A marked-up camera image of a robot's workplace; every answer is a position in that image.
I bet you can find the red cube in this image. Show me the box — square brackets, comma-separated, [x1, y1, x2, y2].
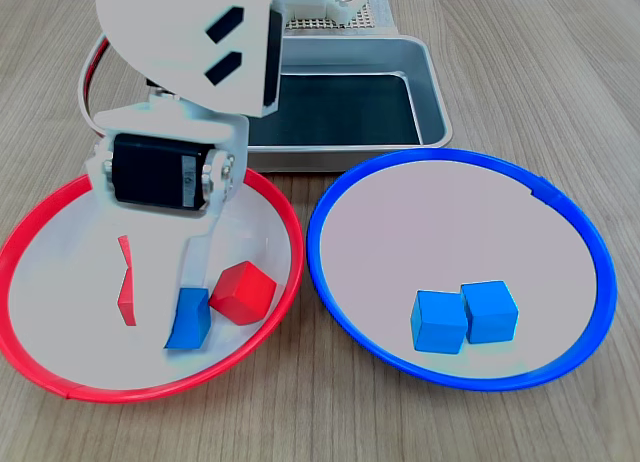
[208, 260, 278, 327]
[117, 269, 138, 327]
[117, 235, 134, 271]

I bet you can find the red and black servo cable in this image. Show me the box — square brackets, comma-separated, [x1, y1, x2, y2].
[77, 35, 112, 141]

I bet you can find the red-rimmed white plate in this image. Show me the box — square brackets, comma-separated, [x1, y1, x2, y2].
[0, 166, 306, 405]

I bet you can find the steel tray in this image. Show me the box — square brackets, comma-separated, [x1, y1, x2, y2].
[247, 34, 454, 174]

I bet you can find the blue cube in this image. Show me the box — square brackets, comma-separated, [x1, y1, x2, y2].
[460, 280, 520, 344]
[164, 287, 211, 351]
[410, 290, 469, 355]

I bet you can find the blue-rimmed white plate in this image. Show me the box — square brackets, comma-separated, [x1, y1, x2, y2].
[306, 147, 619, 393]

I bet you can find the pale perforated plate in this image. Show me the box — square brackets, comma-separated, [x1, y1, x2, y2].
[282, 0, 377, 32]

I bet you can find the black mat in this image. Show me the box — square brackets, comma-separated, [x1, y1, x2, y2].
[248, 74, 424, 147]

